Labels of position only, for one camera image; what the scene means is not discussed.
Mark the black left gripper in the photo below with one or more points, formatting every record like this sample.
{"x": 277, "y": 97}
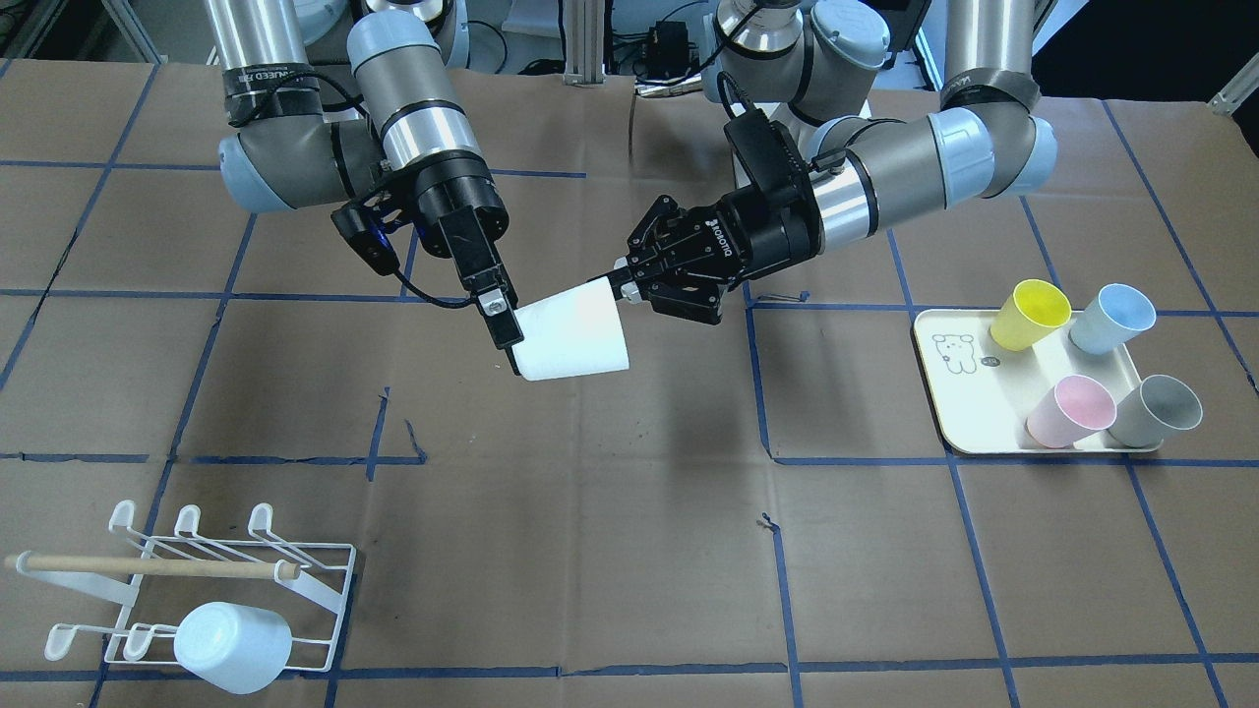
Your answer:
{"x": 762, "y": 231}

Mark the grey cup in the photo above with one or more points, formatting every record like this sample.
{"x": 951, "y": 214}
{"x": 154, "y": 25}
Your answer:
{"x": 1159, "y": 408}

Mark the white wire cup rack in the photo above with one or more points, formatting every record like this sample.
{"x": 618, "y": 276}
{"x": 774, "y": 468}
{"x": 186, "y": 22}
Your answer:
{"x": 165, "y": 577}

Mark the cream white cup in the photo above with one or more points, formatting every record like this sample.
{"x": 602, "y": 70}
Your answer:
{"x": 575, "y": 333}

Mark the pink cup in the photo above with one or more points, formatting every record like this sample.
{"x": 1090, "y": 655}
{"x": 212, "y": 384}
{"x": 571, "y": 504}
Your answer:
{"x": 1075, "y": 408}

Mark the yellow cup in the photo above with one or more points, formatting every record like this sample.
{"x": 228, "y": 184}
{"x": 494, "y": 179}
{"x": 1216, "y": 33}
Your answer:
{"x": 1033, "y": 311}

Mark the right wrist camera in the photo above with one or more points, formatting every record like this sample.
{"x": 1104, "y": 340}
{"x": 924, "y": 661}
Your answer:
{"x": 362, "y": 230}

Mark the cream plastic tray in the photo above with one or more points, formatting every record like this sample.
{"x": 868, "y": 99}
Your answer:
{"x": 982, "y": 394}

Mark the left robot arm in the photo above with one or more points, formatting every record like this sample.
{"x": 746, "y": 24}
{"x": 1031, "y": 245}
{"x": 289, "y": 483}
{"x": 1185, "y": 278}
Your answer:
{"x": 820, "y": 175}

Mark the light blue cup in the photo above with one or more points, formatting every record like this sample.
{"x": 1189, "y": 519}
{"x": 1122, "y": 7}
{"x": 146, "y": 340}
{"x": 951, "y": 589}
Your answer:
{"x": 1118, "y": 313}
{"x": 237, "y": 648}

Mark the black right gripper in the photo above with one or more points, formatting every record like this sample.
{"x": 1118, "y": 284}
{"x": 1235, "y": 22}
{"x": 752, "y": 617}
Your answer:
{"x": 460, "y": 202}

